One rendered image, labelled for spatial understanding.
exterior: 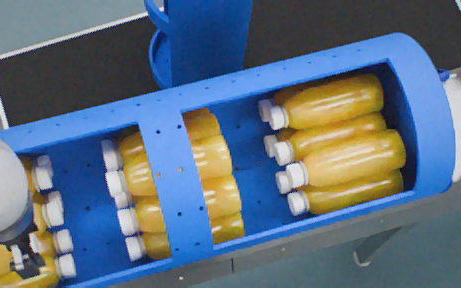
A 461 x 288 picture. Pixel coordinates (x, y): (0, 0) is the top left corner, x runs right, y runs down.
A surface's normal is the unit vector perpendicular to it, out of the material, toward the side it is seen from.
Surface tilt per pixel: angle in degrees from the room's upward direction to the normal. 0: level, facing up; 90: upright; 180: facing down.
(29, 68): 0
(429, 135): 33
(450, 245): 0
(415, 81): 4
